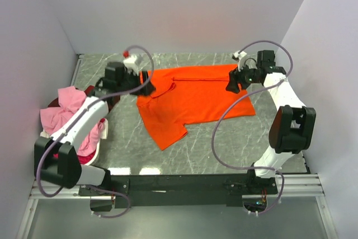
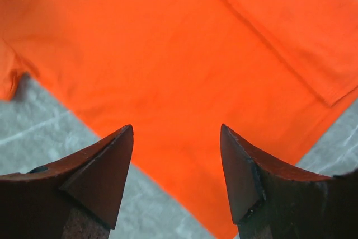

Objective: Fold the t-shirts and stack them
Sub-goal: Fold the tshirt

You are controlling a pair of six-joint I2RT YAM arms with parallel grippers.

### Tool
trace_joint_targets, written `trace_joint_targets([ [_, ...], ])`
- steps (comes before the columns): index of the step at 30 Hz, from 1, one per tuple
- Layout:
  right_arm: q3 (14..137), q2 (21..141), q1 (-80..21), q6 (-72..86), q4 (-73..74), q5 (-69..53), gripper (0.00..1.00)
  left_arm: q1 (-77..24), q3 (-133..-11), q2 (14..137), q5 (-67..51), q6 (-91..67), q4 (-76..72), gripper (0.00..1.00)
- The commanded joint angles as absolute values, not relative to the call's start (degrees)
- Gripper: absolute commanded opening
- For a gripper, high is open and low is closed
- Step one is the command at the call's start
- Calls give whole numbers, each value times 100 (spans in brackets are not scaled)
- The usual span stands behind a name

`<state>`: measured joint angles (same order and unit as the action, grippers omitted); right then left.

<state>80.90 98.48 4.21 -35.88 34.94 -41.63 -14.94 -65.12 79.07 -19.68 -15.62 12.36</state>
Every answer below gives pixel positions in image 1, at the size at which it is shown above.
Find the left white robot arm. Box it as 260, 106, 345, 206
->
34, 60, 156, 195

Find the pink t-shirt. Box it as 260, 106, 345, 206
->
40, 86, 106, 157

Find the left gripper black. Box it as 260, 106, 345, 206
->
117, 69, 156, 97

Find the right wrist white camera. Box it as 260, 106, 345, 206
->
232, 50, 247, 71

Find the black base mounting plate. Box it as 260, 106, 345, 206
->
78, 171, 278, 212

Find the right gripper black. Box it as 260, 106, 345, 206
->
225, 61, 260, 95

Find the orange t-shirt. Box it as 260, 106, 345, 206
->
136, 64, 247, 151

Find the aluminium extrusion rail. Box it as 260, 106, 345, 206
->
29, 174, 325, 200

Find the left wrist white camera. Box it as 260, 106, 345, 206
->
123, 50, 143, 75

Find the wrist white camera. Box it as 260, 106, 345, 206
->
123, 50, 143, 75
232, 50, 247, 71

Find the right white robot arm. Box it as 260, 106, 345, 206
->
226, 50, 316, 194

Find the magenta t-shirt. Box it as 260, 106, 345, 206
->
53, 152, 96, 166

